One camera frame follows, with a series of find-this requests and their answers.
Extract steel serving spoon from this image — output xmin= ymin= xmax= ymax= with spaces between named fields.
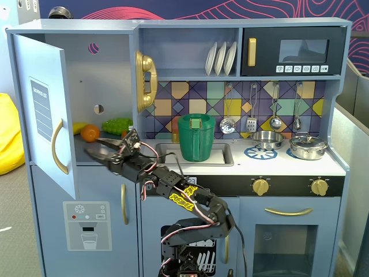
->
xmin=293 ymin=83 xmax=303 ymax=130

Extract grey office partition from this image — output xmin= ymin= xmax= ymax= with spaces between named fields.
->
xmin=331 ymin=59 xmax=369 ymax=277

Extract steel pot with lid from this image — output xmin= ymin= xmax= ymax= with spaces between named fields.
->
xmin=288 ymin=132 xmax=329 ymax=160

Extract gold curved cabinet door handle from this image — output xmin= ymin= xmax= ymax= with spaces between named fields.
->
xmin=51 ymin=118 xmax=70 ymax=175

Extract steel skimmer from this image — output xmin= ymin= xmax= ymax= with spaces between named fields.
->
xmin=219 ymin=84 xmax=236 ymax=134

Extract blue wooden toy kitchen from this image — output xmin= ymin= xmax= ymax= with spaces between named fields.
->
xmin=5 ymin=17 xmax=353 ymax=277

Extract black microwave door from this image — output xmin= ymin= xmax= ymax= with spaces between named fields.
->
xmin=240 ymin=26 xmax=348 ymax=77

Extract black helmet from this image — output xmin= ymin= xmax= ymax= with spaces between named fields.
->
xmin=47 ymin=6 xmax=72 ymax=20

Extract steel open pan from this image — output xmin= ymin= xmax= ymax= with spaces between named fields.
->
xmin=249 ymin=130 xmax=287 ymax=151

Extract gold oven door handle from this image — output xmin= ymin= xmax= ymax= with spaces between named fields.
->
xmin=264 ymin=207 xmax=314 ymax=218

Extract green toy grapes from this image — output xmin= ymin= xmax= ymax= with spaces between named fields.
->
xmin=101 ymin=118 xmax=134 ymax=136

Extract gold toy telephone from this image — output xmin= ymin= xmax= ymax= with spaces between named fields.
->
xmin=134 ymin=50 xmax=159 ymax=114

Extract oven door with window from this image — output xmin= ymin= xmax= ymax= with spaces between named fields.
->
xmin=239 ymin=197 xmax=341 ymax=277

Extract cabinet door with shopping list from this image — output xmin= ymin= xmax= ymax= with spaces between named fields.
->
xmin=13 ymin=33 xmax=77 ymax=200

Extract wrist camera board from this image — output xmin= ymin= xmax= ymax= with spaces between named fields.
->
xmin=122 ymin=128 xmax=142 ymax=153

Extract steel ladle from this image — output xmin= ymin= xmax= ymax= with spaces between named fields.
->
xmin=269 ymin=83 xmax=282 ymax=131

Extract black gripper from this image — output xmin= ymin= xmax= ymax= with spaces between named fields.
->
xmin=84 ymin=137 xmax=160 ymax=185

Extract gold fridge door handle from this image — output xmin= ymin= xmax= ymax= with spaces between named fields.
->
xmin=121 ymin=183 xmax=129 ymax=226

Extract black power cable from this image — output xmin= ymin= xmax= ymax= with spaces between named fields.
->
xmin=229 ymin=218 xmax=249 ymax=277

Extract green plastic pitcher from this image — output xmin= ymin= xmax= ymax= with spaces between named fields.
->
xmin=176 ymin=113 xmax=217 ymax=163

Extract orange toy fruit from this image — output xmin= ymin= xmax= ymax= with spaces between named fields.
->
xmin=80 ymin=124 xmax=101 ymax=143

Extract gold stove knob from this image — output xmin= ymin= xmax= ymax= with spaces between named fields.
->
xmin=252 ymin=178 xmax=271 ymax=197
xmin=310 ymin=178 xmax=329 ymax=197

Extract gold microwave handle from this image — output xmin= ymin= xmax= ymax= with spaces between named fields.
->
xmin=248 ymin=38 xmax=257 ymax=68

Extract yellow toy banana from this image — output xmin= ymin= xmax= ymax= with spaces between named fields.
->
xmin=72 ymin=122 xmax=89 ymax=136

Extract fridge door with dispenser print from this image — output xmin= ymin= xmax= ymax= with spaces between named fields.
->
xmin=30 ymin=164 xmax=140 ymax=277

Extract yellow bean bag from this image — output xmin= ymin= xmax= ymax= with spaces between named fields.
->
xmin=0 ymin=92 xmax=27 ymax=176

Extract white toy plate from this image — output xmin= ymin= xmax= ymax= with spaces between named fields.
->
xmin=205 ymin=42 xmax=218 ymax=77
xmin=224 ymin=41 xmax=238 ymax=77
xmin=214 ymin=42 xmax=228 ymax=77

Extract steel slotted spatula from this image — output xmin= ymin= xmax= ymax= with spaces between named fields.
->
xmin=246 ymin=83 xmax=258 ymax=132

